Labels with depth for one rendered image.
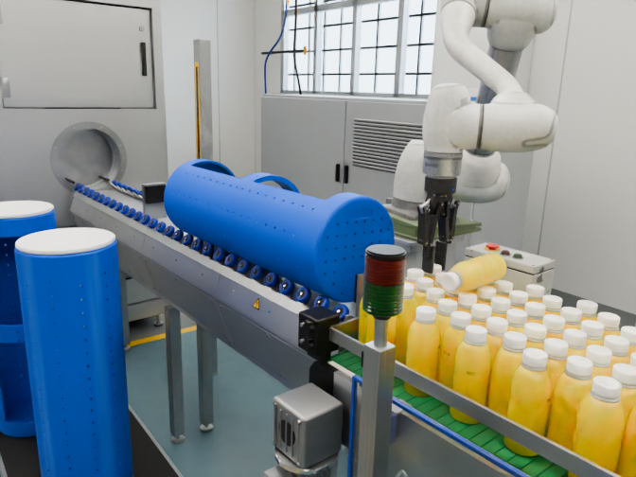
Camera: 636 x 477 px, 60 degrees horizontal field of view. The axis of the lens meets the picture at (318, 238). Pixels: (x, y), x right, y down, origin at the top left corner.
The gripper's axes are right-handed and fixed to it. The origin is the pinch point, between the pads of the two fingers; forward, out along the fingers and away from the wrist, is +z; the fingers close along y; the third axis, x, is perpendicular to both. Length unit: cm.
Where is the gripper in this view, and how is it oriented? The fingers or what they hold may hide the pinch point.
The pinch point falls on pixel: (434, 257)
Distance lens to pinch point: 140.4
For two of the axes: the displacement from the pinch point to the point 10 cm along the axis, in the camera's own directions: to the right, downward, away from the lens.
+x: 6.3, 2.2, -7.4
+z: -0.3, 9.7, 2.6
